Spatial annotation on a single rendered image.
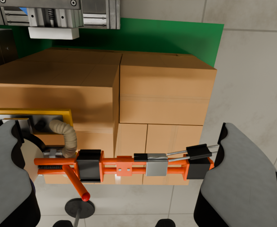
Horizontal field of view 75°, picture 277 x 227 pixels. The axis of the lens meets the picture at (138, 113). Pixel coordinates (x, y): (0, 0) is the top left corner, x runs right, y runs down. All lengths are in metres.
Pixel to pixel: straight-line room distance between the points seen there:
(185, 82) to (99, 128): 0.63
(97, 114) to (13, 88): 0.34
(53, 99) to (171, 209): 2.43
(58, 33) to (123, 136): 0.86
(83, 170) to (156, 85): 0.73
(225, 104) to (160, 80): 1.02
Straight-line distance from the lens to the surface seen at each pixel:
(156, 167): 0.61
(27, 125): 0.71
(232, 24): 1.84
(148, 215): 2.98
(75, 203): 2.79
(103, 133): 0.84
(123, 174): 0.63
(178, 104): 1.24
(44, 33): 0.70
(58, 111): 0.68
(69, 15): 0.69
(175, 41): 1.68
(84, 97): 0.77
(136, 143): 1.36
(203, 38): 1.75
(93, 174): 0.63
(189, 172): 0.64
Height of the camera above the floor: 1.63
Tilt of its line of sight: 63 degrees down
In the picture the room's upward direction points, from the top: 176 degrees clockwise
